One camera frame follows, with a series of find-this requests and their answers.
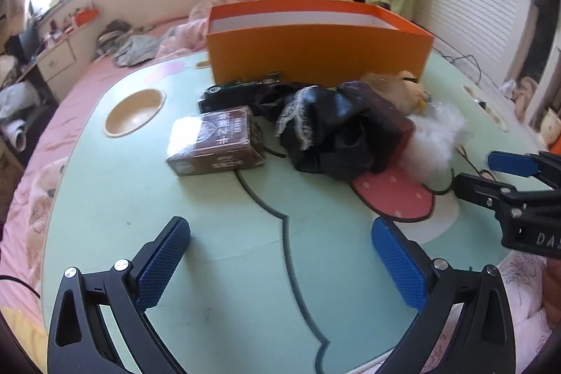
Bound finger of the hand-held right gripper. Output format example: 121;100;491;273
488;150;561;191
453;172;531;221

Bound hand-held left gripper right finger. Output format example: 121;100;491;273
370;217;517;374

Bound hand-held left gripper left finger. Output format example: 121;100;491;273
47;216;192;374

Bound white stuffing fluff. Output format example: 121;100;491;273
397;104;473;184

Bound beige figurine keychain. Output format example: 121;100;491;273
400;70;430;114

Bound dark maroon box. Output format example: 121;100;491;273
339;80;416;175

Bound brown box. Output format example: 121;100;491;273
165;105;266;178

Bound black cloth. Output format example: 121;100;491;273
252;82;380;182

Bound tan fur pompom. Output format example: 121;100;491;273
361;72;408;95

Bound dark green toy car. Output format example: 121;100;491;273
198;71;283;114

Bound large orange cardboard box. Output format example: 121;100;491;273
205;0;434;88

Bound person's right forearm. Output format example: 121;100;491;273
543;266;561;311

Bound cartoon printed desktop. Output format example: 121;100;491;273
41;50;548;374

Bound floral pink quilt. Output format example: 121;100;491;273
421;251;554;374

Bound pink bed sheet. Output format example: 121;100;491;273
0;18;207;340

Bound pile of white bags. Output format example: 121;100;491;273
0;85;40;156

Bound grey crumpled clothes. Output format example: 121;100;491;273
94;19;161;66

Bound white drawer cabinet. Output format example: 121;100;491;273
37;39;82;83

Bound pink crumpled blanket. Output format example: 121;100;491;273
155;0;281;59

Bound small orange box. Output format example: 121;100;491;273
72;8;98;26

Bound black cable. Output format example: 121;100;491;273
438;50;487;86

